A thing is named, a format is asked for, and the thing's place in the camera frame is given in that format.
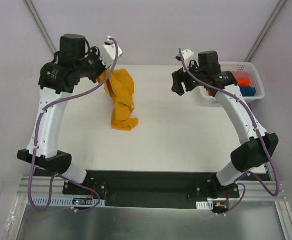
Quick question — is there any yellow t shirt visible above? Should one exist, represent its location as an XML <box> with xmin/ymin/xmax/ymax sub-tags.
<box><xmin>104</xmin><ymin>69</ymin><xmax>139</xmax><ymax>131</ymax></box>

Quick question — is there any white plastic basket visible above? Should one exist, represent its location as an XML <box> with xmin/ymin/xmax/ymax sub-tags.
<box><xmin>199</xmin><ymin>61</ymin><xmax>266</xmax><ymax>104</ymax></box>

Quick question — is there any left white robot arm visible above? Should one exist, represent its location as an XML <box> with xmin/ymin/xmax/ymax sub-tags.
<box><xmin>17</xmin><ymin>34</ymin><xmax>123</xmax><ymax>195</ymax></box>

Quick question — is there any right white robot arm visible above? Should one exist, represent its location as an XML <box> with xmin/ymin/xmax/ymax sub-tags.
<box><xmin>171</xmin><ymin>49</ymin><xmax>280</xmax><ymax>199</ymax></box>

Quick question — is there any pink rolled t shirt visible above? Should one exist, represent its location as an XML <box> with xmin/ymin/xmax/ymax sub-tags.
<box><xmin>231</xmin><ymin>71</ymin><xmax>251</xmax><ymax>79</ymax></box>

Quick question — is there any orange rolled t shirt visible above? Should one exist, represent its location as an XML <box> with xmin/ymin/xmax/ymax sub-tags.
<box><xmin>236</xmin><ymin>78</ymin><xmax>251</xmax><ymax>87</ymax></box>

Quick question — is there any blue rolled t shirt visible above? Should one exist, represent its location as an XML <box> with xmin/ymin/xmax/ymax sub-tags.
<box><xmin>239</xmin><ymin>86</ymin><xmax>257</xmax><ymax>97</ymax></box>

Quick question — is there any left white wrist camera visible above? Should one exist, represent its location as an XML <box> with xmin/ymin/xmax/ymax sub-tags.
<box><xmin>100</xmin><ymin>36</ymin><xmax>116</xmax><ymax>69</ymax></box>

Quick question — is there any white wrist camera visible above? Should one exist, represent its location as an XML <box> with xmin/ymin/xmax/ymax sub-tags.
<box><xmin>179</xmin><ymin>49</ymin><xmax>196</xmax><ymax>67</ymax></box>
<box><xmin>100</xmin><ymin>36</ymin><xmax>116</xmax><ymax>69</ymax></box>

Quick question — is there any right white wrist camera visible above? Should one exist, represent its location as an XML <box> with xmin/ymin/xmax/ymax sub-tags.
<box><xmin>179</xmin><ymin>49</ymin><xmax>196</xmax><ymax>67</ymax></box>

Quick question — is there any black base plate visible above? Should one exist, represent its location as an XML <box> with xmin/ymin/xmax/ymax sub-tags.
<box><xmin>62</xmin><ymin>171</ymin><xmax>241</xmax><ymax>208</ymax></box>

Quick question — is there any right white cable duct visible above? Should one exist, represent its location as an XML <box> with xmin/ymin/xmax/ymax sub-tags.
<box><xmin>196</xmin><ymin>200</ymin><xmax>214</xmax><ymax>211</ymax></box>

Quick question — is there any white cable duct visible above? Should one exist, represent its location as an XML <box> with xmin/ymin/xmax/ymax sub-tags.
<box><xmin>33</xmin><ymin>196</ymin><xmax>106</xmax><ymax>208</ymax></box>
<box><xmin>196</xmin><ymin>200</ymin><xmax>214</xmax><ymax>211</ymax></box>

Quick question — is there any left white cable duct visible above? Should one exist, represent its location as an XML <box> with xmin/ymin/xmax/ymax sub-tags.
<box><xmin>33</xmin><ymin>196</ymin><xmax>106</xmax><ymax>208</ymax></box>

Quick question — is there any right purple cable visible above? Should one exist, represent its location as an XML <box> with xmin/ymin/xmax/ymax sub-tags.
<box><xmin>178</xmin><ymin>48</ymin><xmax>282</xmax><ymax>198</ymax></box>

